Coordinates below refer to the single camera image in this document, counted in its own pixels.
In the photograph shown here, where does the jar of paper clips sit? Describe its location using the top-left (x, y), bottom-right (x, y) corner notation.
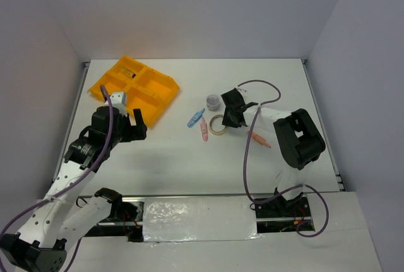
top-left (206, 94), bottom-right (220, 111)

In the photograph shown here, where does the clear tape roll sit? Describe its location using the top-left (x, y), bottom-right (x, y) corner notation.
top-left (208, 114), bottom-right (227, 136)

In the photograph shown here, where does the pink highlighter pen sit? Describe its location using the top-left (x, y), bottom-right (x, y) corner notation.
top-left (200, 117), bottom-right (208, 141)

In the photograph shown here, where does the blue highlighter pen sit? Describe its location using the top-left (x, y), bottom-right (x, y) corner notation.
top-left (187, 108), bottom-right (205, 128)

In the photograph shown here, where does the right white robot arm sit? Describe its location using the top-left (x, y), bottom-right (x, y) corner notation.
top-left (221, 88), bottom-right (326, 216)

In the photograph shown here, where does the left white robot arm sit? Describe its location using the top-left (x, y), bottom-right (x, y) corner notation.
top-left (1, 107), bottom-right (147, 271)

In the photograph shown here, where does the yellow compartment tray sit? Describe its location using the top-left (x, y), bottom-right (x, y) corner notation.
top-left (88, 56), bottom-right (180, 127)

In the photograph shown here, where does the silver foil covered plate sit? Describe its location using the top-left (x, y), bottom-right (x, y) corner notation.
top-left (143, 196), bottom-right (259, 242)

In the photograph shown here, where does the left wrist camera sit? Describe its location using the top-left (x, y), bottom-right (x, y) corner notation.
top-left (109, 91), bottom-right (127, 110)

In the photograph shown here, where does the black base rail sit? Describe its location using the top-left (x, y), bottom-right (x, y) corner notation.
top-left (86, 196), bottom-right (315, 243)

